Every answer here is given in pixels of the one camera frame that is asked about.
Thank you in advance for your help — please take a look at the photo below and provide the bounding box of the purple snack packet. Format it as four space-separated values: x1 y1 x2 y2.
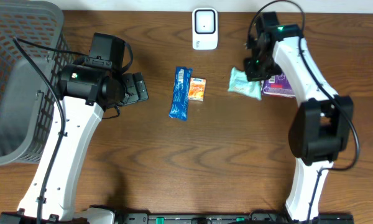
261 73 295 98

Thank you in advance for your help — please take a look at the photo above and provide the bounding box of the teal wet wipes packet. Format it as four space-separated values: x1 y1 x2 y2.
228 67 262 101

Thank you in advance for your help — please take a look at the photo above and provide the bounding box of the blue biscuit packet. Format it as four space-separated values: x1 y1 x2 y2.
169 67 193 121

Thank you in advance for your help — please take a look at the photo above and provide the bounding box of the orange tissue packet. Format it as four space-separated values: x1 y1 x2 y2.
188 78 206 101

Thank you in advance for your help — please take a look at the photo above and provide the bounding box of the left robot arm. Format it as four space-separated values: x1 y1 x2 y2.
0 33 149 224

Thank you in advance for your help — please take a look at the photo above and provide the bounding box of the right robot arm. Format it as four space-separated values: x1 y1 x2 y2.
244 12 357 223

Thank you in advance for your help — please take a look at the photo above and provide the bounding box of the grey plastic mesh basket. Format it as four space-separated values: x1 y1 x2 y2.
0 1 75 165

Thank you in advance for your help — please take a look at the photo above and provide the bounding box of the right black cable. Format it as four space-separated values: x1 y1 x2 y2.
247 0 361 224

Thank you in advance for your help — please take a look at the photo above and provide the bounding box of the black cable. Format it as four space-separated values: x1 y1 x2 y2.
247 0 361 224
12 36 88 224

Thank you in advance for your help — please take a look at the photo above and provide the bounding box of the left black cable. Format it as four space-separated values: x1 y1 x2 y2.
12 36 88 224

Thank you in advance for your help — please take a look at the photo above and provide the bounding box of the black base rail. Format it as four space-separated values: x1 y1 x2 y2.
114 212 354 224

